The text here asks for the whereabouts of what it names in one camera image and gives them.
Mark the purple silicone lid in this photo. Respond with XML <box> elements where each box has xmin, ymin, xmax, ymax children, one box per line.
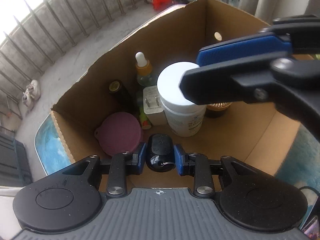
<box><xmin>94</xmin><ymin>112</ymin><xmax>143</xmax><ymax>156</ymax></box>

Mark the green cap glue stick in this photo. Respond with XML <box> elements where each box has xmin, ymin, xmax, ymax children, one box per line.
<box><xmin>136</xmin><ymin>91</ymin><xmax>151</xmax><ymax>130</ymax></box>

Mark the white lid jar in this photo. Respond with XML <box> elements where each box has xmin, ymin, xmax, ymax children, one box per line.
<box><xmin>157</xmin><ymin>62</ymin><xmax>206</xmax><ymax>137</ymax></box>

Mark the black cylindrical tube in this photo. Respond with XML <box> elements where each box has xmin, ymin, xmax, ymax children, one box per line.
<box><xmin>108</xmin><ymin>80</ymin><xmax>138</xmax><ymax>115</ymax></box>

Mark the white power adapter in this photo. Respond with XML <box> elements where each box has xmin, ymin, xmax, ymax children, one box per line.
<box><xmin>143</xmin><ymin>86</ymin><xmax>167</xmax><ymax>126</ymax></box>

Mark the green dropper bottle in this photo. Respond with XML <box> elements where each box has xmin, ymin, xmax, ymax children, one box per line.
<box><xmin>135</xmin><ymin>51</ymin><xmax>157</xmax><ymax>87</ymax></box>

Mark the gold lid amber jar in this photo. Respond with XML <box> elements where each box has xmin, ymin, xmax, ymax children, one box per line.
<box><xmin>205</xmin><ymin>102</ymin><xmax>232</xmax><ymax>118</ymax></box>

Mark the brown cardboard box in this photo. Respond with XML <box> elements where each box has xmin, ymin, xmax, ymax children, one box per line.
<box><xmin>52</xmin><ymin>0</ymin><xmax>299</xmax><ymax>175</ymax></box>

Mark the dark grey cabinet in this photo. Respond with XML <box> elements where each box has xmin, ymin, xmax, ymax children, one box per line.
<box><xmin>0</xmin><ymin>132</ymin><xmax>33</xmax><ymax>187</ymax></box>

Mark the left white sneaker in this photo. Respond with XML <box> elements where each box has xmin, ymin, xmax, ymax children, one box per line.
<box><xmin>22</xmin><ymin>91</ymin><xmax>34</xmax><ymax>111</ymax></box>

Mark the white sneaker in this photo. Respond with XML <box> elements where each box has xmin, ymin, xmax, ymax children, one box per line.
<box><xmin>22</xmin><ymin>91</ymin><xmax>34</xmax><ymax>111</ymax></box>
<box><xmin>26</xmin><ymin>80</ymin><xmax>41</xmax><ymax>101</ymax></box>

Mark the right white sneaker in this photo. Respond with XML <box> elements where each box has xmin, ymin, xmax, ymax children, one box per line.
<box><xmin>26</xmin><ymin>80</ymin><xmax>41</xmax><ymax>101</ymax></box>

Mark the red plastic bag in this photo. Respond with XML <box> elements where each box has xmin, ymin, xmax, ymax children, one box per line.
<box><xmin>152</xmin><ymin>0</ymin><xmax>175</xmax><ymax>11</ymax></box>

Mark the metal balcony railing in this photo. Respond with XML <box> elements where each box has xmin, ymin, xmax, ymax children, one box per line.
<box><xmin>1</xmin><ymin>0</ymin><xmax>151</xmax><ymax>118</ymax></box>

